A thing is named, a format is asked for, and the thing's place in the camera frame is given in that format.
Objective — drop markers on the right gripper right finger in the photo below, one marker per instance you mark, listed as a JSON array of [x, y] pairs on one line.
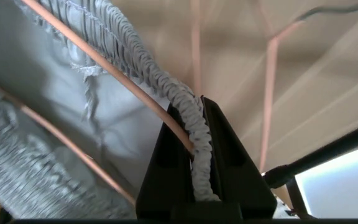
[[241, 180]]

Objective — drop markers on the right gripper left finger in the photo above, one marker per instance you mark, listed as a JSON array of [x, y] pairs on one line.
[[166, 180]]

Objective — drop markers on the pink clothes hanger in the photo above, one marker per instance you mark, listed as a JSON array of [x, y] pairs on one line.
[[267, 109], [104, 64]]

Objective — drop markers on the pale grey shorts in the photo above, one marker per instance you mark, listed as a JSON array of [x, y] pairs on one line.
[[57, 77]]

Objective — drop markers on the black clothes rack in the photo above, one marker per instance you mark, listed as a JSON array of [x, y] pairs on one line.
[[322, 152]]

